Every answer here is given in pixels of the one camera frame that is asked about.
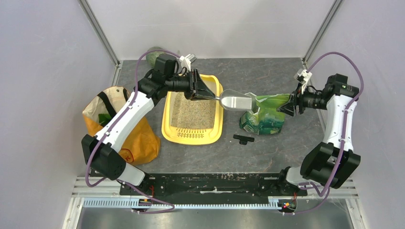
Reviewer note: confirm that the orange shopping bag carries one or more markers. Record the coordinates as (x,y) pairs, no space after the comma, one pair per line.
(142,145)

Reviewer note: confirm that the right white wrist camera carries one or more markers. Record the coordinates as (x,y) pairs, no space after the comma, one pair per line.
(303,76)

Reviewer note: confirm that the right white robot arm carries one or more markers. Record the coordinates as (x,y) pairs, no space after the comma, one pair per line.
(332,161)

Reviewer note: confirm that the yellow litter box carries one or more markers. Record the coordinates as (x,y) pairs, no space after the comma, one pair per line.
(191,122)

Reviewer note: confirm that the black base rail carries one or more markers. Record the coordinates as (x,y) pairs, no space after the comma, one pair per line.
(218,188)

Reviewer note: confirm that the black bag clip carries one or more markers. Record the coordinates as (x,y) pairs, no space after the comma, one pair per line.
(243,140)

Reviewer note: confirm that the grey metal scoop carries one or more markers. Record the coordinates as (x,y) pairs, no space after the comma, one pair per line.
(235,101)

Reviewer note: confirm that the green round ball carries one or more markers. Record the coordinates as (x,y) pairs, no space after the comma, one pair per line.
(153,55)

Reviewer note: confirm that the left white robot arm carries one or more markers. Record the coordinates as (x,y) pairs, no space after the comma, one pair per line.
(171,73)

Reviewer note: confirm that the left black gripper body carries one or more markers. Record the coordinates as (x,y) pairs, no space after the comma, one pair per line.
(190,92)

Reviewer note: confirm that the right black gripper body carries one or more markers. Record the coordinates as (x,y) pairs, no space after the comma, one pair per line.
(299,97)

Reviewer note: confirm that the green litter bag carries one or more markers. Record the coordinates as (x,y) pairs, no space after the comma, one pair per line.
(265,119)

